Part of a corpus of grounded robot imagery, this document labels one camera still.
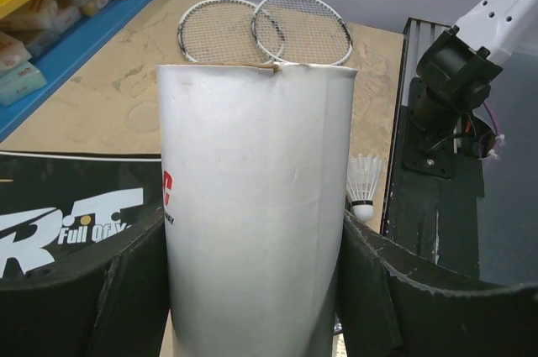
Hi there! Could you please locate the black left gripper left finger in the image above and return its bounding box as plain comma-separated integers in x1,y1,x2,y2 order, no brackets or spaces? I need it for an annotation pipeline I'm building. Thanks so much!
1,209,169,356

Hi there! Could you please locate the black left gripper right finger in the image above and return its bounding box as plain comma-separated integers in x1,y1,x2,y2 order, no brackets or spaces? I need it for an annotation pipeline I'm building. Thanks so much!
337,211,537,356

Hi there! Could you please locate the white shuttlecock front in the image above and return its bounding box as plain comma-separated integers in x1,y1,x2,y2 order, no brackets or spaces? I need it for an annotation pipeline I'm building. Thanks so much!
346,154,383,223

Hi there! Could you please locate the white shuttlecock tube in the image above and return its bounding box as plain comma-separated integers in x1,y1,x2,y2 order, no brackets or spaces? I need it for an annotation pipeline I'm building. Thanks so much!
156,63,357,356

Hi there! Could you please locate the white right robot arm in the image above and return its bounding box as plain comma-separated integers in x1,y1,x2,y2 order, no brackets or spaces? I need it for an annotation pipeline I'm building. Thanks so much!
403,0,537,177

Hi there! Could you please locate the white badminton racket lower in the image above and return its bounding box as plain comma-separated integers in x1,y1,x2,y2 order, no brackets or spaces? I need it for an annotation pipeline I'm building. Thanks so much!
251,0,353,66

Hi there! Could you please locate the black racket cover bag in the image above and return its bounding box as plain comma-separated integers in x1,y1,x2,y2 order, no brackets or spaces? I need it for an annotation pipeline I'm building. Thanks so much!
1,151,162,280

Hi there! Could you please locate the blue shelf unit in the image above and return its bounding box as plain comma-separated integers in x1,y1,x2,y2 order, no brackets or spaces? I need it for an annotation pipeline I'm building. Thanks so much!
1,0,151,139

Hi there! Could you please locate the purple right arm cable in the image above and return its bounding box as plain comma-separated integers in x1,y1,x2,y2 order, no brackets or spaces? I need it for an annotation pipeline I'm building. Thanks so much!
483,98,505,160

